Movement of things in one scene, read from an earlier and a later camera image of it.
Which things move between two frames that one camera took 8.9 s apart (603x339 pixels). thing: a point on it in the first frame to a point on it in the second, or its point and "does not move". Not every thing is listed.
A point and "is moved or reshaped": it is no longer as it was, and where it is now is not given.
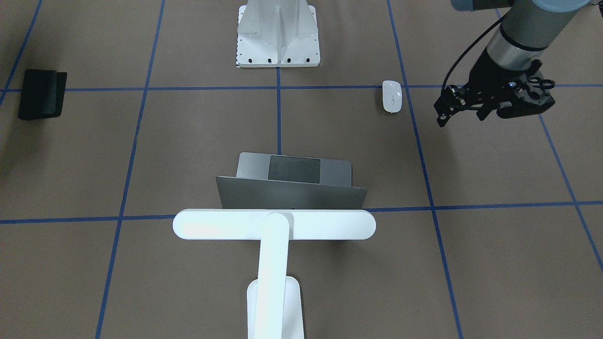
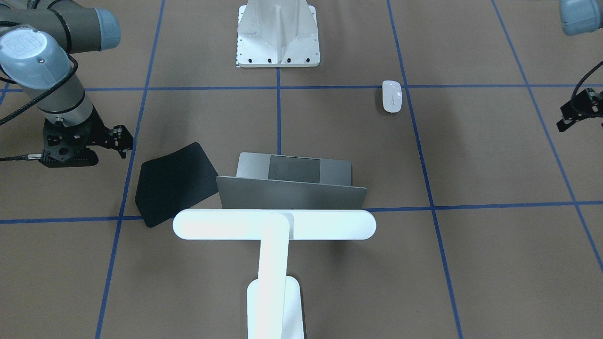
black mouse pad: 42,94 is moved or reshaped
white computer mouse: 392,96 does not move
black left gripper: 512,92 to 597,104
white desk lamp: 274,307 does not move
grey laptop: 291,181 does not move
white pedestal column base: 278,33 does not move
